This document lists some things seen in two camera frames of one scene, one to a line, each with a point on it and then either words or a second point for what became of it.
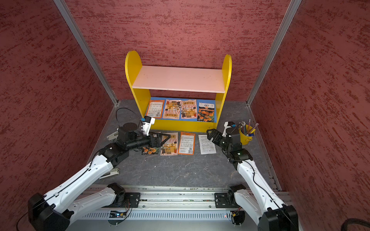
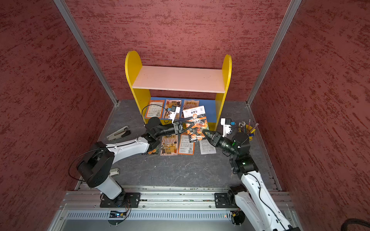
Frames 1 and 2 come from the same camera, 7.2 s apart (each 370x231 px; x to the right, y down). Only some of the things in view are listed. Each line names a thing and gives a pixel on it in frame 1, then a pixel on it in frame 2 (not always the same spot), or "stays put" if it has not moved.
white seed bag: x=207 y=147 stays put
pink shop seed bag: x=170 y=147 stays put
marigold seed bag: x=151 y=150 stays put
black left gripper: x=157 y=138 -> x=178 y=127
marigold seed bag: x=205 y=112 -> x=197 y=116
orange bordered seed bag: x=187 y=143 stays put
